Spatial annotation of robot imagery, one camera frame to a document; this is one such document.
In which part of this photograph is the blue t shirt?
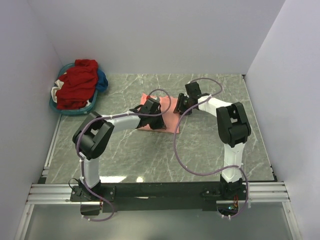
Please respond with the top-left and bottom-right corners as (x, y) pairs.
(95, 68), (109, 93)

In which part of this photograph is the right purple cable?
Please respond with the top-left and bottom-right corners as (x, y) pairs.
(172, 77), (250, 220)

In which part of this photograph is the black base beam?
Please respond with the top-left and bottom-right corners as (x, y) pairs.
(69, 181), (250, 216)

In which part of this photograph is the aluminium rail frame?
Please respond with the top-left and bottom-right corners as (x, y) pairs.
(27, 116), (290, 204)

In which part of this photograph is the red t shirt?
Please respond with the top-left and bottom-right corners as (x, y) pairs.
(56, 59), (98, 110)

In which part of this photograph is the pink t shirt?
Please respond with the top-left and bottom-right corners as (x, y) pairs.
(139, 96), (180, 134)

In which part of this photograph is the purple cable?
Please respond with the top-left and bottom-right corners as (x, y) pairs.
(76, 88), (172, 223)
(172, 77), (250, 220)

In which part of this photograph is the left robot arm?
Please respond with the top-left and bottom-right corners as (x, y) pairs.
(72, 96), (166, 199)

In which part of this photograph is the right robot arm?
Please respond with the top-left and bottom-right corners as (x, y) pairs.
(174, 81), (251, 200)

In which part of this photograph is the teal laundry basket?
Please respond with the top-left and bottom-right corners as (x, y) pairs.
(49, 63), (98, 116)

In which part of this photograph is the white t shirt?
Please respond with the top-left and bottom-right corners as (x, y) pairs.
(51, 79), (64, 103)

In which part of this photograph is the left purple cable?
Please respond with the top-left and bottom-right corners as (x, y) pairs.
(76, 88), (172, 223)

